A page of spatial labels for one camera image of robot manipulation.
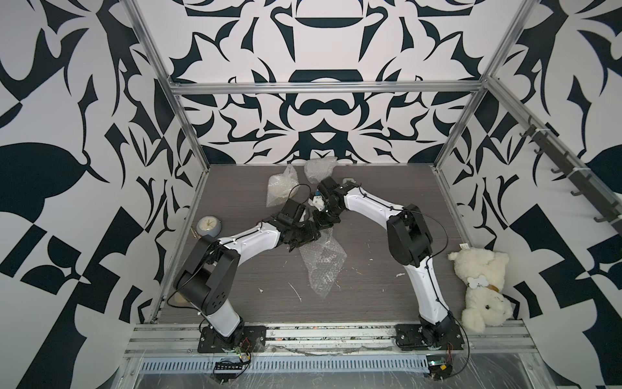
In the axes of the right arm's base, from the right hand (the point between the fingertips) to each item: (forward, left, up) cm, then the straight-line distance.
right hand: (314, 223), depth 96 cm
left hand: (-6, -1, +3) cm, 6 cm away
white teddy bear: (-21, -54, +4) cm, 58 cm away
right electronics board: (-46, -36, -6) cm, 58 cm away
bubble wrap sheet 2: (+28, -2, +1) cm, 28 cm away
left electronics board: (-46, +26, -7) cm, 53 cm away
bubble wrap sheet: (+17, +14, +2) cm, 22 cm away
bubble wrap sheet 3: (-13, -3, -4) cm, 14 cm away
